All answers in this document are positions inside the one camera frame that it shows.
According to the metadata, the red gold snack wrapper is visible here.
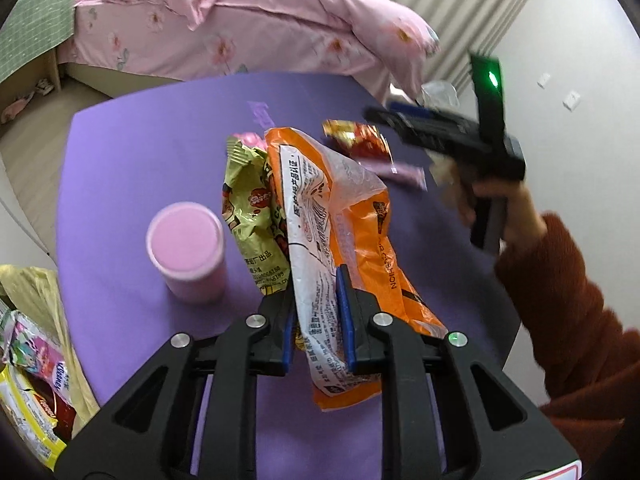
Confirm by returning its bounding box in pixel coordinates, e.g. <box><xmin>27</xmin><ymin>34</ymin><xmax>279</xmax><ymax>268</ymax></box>
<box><xmin>322</xmin><ymin>119</ymin><xmax>427</xmax><ymax>191</ymax></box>

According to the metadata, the orange white snack bag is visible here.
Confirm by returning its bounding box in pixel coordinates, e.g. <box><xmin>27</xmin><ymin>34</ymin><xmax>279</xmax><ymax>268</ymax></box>
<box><xmin>266</xmin><ymin>128</ymin><xmax>447</xmax><ymax>411</ymax></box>

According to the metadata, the olive yellow snack bag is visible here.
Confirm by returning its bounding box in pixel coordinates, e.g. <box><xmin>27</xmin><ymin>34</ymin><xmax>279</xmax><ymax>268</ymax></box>
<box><xmin>222</xmin><ymin>136</ymin><xmax>290</xmax><ymax>295</ymax></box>

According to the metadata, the red paper cup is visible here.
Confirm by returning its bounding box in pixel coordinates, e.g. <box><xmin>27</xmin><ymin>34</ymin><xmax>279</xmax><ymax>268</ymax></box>
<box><xmin>34</xmin><ymin>390</ymin><xmax>76</xmax><ymax>442</ymax></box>

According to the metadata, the colorful pastel snack bag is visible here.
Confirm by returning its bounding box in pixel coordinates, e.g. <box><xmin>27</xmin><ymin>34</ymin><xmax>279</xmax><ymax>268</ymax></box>
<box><xmin>1</xmin><ymin>310</ymin><xmax>73</xmax><ymax>405</ymax></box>

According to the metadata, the yellow pink chip bag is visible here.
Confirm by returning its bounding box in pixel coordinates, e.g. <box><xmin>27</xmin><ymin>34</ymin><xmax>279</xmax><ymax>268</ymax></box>
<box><xmin>1</xmin><ymin>364</ymin><xmax>66</xmax><ymax>470</ymax></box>

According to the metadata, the red fuzzy sleeve forearm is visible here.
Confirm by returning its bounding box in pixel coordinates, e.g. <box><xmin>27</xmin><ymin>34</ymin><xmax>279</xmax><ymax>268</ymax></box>
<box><xmin>495</xmin><ymin>214</ymin><xmax>639</xmax><ymax>468</ymax></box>

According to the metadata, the yellow trash bag bin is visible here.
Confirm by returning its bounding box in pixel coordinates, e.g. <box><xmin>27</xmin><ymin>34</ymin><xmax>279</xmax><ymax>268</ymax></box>
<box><xmin>1</xmin><ymin>264</ymin><xmax>99</xmax><ymax>452</ymax></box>

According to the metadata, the person right hand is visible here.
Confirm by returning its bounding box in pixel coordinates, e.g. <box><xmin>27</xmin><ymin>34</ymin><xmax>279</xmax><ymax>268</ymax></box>
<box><xmin>430</xmin><ymin>155</ymin><xmax>547</xmax><ymax>252</ymax></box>

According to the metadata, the white plastic bag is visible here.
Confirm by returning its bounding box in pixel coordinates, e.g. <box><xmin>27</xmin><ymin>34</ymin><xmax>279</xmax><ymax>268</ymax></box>
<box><xmin>419</xmin><ymin>80</ymin><xmax>459</xmax><ymax>110</ymax></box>

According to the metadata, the pink cylindrical jar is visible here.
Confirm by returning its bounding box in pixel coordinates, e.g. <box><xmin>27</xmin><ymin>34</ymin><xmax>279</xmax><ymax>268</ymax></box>
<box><xmin>145</xmin><ymin>202</ymin><xmax>227</xmax><ymax>304</ymax></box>

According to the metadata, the pink caterpillar toy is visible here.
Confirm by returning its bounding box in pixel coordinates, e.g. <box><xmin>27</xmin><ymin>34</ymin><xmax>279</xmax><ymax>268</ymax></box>
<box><xmin>233</xmin><ymin>132</ymin><xmax>267</xmax><ymax>151</ymax></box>

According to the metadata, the purple table cloth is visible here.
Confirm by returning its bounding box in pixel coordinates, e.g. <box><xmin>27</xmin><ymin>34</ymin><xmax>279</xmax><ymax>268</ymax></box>
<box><xmin>56</xmin><ymin>73</ymin><xmax>520</xmax><ymax>403</ymax></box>

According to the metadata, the pink floral duvet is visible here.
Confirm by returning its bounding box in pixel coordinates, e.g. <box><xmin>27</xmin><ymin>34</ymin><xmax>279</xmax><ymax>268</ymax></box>
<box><xmin>98</xmin><ymin>0</ymin><xmax>442</xmax><ymax>99</ymax></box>

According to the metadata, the white sneaker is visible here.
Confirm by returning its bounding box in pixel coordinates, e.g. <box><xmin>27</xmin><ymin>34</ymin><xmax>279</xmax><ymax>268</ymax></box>
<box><xmin>35</xmin><ymin>78</ymin><xmax>55</xmax><ymax>96</ymax></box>

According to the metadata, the pink slipper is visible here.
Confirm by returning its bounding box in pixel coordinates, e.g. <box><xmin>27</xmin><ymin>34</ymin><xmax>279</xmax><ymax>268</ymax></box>
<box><xmin>1</xmin><ymin>94</ymin><xmax>32</xmax><ymax>125</ymax></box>

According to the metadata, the wooden bedside table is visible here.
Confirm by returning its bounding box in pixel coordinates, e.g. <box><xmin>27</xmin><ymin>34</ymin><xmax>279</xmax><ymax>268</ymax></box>
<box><xmin>0</xmin><ymin>49</ymin><xmax>61</xmax><ymax>110</ymax></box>

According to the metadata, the green checkered cloth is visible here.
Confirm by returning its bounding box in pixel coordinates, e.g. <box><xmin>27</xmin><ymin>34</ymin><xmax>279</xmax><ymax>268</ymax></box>
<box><xmin>1</xmin><ymin>0</ymin><xmax>75</xmax><ymax>81</ymax></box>

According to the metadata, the white wall switch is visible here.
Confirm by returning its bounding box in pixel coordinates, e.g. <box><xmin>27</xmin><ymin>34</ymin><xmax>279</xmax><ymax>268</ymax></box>
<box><xmin>537</xmin><ymin>73</ymin><xmax>551</xmax><ymax>88</ymax></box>

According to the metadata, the white wall socket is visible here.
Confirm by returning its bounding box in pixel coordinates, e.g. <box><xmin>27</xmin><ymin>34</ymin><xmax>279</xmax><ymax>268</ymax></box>
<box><xmin>563</xmin><ymin>90</ymin><xmax>582</xmax><ymax>112</ymax></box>

